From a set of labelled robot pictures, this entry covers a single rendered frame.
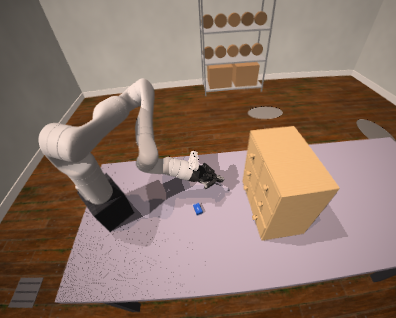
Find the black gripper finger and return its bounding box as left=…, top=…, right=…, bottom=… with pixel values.
left=202, top=163, right=224, bottom=178
left=201, top=173, right=224, bottom=189

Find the tan wooden chest of drawers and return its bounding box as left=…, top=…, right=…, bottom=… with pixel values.
left=249, top=126, right=340, bottom=241

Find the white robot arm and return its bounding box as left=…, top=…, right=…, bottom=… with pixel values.
left=39, top=78, right=199, bottom=204

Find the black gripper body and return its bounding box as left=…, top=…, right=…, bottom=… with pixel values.
left=187, top=165, right=210, bottom=184

